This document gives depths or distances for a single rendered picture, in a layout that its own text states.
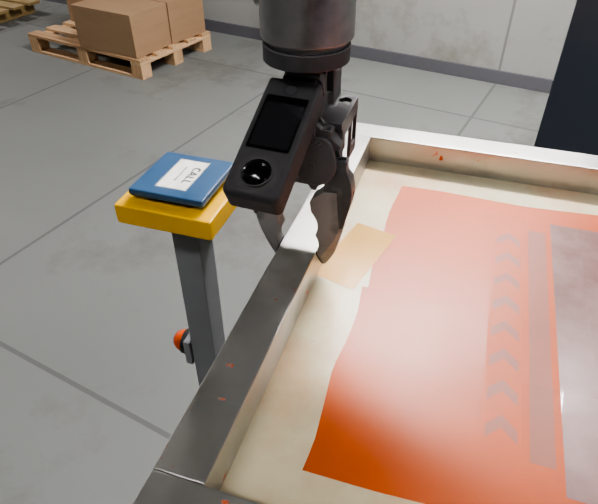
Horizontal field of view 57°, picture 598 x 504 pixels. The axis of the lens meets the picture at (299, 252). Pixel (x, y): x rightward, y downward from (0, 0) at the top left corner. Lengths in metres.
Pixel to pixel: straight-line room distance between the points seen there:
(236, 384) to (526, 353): 0.26
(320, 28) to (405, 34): 3.49
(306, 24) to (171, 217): 0.32
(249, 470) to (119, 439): 1.23
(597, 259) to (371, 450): 0.34
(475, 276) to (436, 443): 0.21
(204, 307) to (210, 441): 0.44
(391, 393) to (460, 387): 0.06
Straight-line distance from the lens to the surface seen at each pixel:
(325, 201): 0.50
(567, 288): 0.61
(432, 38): 3.86
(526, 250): 0.64
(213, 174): 0.71
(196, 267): 0.77
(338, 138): 0.47
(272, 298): 0.49
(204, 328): 0.85
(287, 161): 0.42
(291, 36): 0.43
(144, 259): 2.17
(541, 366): 0.52
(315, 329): 0.51
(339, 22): 0.44
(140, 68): 3.77
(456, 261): 0.60
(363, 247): 0.60
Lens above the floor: 1.32
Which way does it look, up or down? 39 degrees down
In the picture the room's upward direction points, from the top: straight up
